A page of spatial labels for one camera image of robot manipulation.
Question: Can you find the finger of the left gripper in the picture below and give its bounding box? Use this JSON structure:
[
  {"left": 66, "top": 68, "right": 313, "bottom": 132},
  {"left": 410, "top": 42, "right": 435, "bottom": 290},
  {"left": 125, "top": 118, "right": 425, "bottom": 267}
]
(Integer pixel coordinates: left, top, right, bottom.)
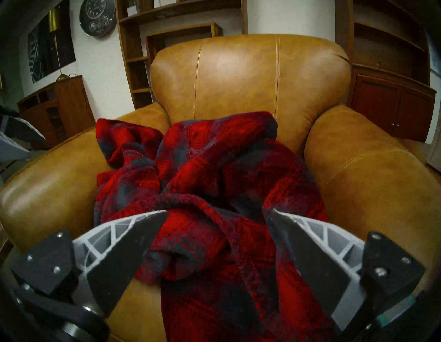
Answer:
[
  {"left": 0, "top": 133, "right": 31, "bottom": 163},
  {"left": 0, "top": 115, "right": 47, "bottom": 142}
]

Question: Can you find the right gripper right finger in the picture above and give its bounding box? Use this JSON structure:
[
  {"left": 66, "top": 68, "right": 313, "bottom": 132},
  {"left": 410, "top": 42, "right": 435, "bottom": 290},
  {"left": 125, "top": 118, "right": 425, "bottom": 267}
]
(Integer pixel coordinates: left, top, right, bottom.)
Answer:
[{"left": 264, "top": 209, "right": 426, "bottom": 331}]

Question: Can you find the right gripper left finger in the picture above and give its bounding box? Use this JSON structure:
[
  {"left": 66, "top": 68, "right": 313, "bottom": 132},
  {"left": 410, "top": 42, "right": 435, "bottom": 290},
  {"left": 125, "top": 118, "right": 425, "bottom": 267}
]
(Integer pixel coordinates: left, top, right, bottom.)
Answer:
[{"left": 10, "top": 210, "right": 169, "bottom": 318}]

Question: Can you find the red plaid fleece blanket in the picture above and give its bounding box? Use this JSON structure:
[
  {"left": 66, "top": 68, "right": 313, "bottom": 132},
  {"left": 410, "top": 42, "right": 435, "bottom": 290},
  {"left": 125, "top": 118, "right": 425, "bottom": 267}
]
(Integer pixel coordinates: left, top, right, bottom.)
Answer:
[{"left": 94, "top": 111, "right": 336, "bottom": 342}]

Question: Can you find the low wooden sideboard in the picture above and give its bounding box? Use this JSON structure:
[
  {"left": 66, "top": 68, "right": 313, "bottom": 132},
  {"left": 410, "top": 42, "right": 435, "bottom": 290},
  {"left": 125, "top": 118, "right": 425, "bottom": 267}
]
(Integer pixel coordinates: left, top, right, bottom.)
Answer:
[{"left": 17, "top": 75, "right": 96, "bottom": 149}]

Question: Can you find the gold table lamp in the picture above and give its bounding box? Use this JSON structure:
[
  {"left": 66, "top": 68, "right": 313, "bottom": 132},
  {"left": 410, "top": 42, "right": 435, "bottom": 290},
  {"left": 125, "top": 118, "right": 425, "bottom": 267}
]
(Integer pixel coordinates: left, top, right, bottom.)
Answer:
[{"left": 48, "top": 8, "right": 70, "bottom": 82}]

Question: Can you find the open wooden shelf unit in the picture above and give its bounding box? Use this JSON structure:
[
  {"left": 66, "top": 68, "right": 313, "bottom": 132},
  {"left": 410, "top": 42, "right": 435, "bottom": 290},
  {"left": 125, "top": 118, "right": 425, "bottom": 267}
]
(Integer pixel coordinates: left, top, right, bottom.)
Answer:
[{"left": 115, "top": 0, "right": 248, "bottom": 110}]

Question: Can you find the cherry wood hutch bookcase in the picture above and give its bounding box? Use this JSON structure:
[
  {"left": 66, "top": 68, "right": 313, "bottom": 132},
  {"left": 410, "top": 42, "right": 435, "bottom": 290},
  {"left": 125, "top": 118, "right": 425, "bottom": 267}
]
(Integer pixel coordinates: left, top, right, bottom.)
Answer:
[{"left": 334, "top": 0, "right": 437, "bottom": 143}]

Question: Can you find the tan leather armchair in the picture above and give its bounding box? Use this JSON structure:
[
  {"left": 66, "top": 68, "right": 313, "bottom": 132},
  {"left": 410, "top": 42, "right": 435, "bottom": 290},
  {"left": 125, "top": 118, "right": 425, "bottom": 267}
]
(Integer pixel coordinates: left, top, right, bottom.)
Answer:
[{"left": 0, "top": 34, "right": 441, "bottom": 342}]

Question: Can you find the dark zebra wall art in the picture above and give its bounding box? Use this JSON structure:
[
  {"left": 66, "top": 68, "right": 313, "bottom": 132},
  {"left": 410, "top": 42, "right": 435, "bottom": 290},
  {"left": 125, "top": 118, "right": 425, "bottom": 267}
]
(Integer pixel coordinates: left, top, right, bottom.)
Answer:
[{"left": 28, "top": 0, "right": 76, "bottom": 84}]

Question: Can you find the round black wall clock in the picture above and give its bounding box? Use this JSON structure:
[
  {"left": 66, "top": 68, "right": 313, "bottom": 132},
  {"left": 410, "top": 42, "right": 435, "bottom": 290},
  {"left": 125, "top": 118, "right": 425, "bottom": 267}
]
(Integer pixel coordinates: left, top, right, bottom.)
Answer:
[{"left": 79, "top": 0, "right": 117, "bottom": 38}]

